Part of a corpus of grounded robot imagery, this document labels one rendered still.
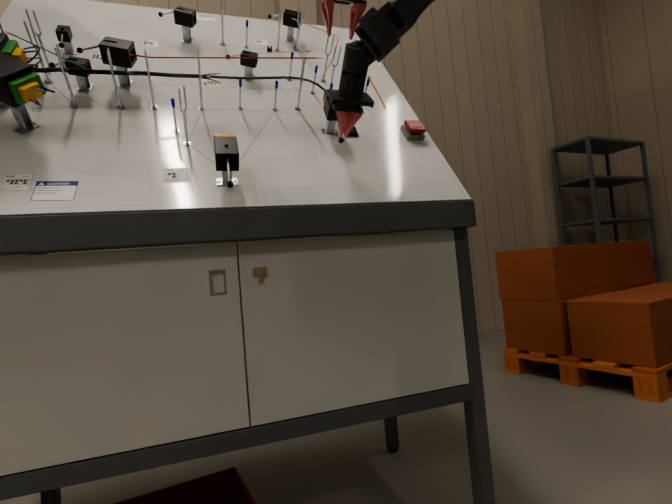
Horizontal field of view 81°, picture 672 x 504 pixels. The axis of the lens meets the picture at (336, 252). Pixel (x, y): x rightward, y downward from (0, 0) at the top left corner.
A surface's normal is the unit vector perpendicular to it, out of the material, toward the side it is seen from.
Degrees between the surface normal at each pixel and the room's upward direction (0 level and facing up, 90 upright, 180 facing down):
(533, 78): 90
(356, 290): 90
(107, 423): 90
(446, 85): 90
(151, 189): 54
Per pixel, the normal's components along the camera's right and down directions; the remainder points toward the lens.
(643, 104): -0.91, 0.06
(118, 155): 0.19, -0.65
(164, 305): 0.29, -0.07
